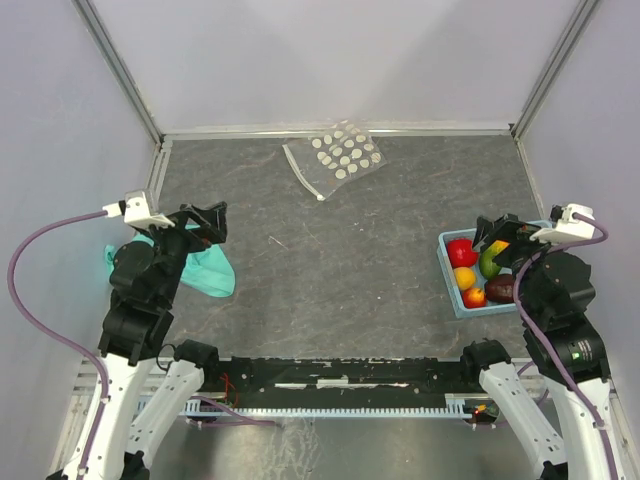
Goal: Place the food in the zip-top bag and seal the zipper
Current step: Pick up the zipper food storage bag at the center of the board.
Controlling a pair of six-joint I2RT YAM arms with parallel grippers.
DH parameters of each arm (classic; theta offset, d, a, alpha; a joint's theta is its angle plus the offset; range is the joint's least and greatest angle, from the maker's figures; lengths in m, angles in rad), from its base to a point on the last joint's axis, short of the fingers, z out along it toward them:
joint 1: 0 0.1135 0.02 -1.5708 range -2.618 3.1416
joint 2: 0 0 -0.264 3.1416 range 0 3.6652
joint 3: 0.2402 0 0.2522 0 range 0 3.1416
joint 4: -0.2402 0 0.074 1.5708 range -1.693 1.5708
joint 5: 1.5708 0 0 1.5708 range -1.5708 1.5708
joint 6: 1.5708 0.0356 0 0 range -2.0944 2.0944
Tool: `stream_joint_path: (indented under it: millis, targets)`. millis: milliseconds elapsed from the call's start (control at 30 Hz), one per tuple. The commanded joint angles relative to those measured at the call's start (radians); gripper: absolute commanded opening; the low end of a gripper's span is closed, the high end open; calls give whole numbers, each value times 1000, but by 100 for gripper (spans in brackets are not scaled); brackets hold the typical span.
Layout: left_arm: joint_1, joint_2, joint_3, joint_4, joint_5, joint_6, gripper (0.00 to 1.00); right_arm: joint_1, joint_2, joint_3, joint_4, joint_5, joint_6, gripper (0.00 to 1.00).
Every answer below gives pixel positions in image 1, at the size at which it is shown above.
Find yellow lemon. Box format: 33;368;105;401
453;267;476;292

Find blue plastic basket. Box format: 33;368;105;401
437;219;549;320

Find teal cloth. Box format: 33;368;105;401
104;231;235;303

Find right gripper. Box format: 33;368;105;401
470;210;571;320

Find clear dotted zip bag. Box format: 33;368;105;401
283;120;387;202

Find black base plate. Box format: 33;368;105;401
200;357;481;409

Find green mango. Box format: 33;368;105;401
479;240;509;281

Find blue cable duct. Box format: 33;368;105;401
185;394;474;416

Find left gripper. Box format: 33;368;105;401
140;200;229;303

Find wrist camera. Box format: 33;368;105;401
102;190;175;230
529;203;595;245

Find red yellow peach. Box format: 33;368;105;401
462;287;487;309

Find dark purple fruit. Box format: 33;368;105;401
484;274;514;304

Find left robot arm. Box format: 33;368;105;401
52;202;227;479

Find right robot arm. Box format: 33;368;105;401
458;204;627;479

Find red apple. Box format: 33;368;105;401
446;238;478;269

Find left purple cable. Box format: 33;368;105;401
6;210;112;476

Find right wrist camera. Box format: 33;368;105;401
529;203;595;245

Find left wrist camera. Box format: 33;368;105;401
102;190;175;230

